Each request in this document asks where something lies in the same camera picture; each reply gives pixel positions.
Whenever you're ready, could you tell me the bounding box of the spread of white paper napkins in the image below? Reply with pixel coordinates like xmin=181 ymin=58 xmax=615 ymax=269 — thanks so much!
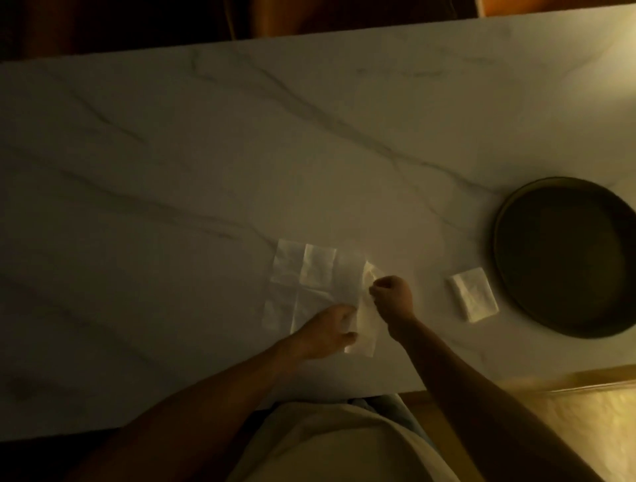
xmin=262 ymin=239 xmax=371 ymax=334

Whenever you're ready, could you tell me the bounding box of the person's left forearm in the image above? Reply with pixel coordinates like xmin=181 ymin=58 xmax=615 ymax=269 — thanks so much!
xmin=64 ymin=337 xmax=319 ymax=482

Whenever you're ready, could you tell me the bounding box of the person's right forearm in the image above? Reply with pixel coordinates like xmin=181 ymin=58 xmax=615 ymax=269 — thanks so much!
xmin=392 ymin=317 xmax=605 ymax=482

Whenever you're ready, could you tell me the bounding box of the beige shirt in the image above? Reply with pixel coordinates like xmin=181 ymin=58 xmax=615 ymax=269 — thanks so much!
xmin=226 ymin=399 xmax=460 ymax=482

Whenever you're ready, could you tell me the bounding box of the person's right hand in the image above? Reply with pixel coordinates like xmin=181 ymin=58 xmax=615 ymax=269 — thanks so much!
xmin=368 ymin=275 xmax=416 ymax=344

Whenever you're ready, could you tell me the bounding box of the person's left hand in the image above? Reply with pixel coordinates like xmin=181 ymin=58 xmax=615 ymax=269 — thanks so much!
xmin=293 ymin=304 xmax=358 ymax=361

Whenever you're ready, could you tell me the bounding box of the round dark tray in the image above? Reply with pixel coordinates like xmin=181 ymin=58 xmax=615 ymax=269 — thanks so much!
xmin=492 ymin=176 xmax=636 ymax=340

